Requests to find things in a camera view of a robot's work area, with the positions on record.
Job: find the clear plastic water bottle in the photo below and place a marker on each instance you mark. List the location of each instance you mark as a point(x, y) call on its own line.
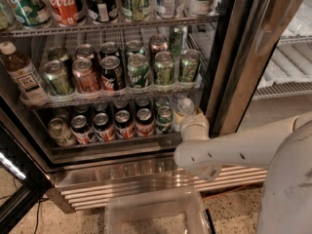
point(183, 105)

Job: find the red cola bottle top shelf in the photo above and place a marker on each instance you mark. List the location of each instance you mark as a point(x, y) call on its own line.
point(68, 12)

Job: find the green can front middle shelf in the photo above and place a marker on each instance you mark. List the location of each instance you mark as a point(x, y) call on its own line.
point(59, 82)

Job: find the black cola can middle shelf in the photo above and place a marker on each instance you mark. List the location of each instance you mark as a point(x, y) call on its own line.
point(112, 75)

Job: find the clear blue bottle top shelf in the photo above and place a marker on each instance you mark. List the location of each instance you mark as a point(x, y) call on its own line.
point(166, 9)

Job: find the open black fridge door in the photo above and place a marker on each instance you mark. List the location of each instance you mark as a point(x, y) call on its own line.
point(14, 186)

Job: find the brown can rear middle shelf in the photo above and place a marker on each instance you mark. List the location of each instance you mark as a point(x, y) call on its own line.
point(157, 43)

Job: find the tall green can rear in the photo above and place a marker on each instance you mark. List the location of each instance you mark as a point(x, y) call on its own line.
point(177, 39)

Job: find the black red can bottom shelf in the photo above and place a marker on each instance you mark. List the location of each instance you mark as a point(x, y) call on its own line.
point(82, 130)

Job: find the green yellow bottle top shelf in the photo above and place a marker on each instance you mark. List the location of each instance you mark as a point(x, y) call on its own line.
point(136, 10)

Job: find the stainless steel fridge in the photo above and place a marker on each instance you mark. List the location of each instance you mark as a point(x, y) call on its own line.
point(236, 45)

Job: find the clear plastic bin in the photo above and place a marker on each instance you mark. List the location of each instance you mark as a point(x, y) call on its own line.
point(169, 211)

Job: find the brown tea bottle white label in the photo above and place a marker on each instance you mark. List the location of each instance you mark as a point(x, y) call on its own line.
point(23, 72)

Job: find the black bottle top shelf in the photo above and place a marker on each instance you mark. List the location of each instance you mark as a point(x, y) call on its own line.
point(102, 10)

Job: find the green bottle top shelf left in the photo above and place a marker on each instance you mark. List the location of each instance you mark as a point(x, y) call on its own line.
point(31, 13)

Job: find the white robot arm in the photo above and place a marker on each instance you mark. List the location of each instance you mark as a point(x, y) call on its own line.
point(282, 148)

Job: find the orange pink can middle shelf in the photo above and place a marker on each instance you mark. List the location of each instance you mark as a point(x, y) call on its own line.
point(87, 83)

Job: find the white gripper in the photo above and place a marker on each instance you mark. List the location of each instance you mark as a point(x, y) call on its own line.
point(194, 122)

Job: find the green 7up can middle shelf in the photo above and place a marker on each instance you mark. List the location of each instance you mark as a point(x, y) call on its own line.
point(138, 73)

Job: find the green can right middle shelf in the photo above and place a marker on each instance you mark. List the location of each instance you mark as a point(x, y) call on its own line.
point(189, 65)

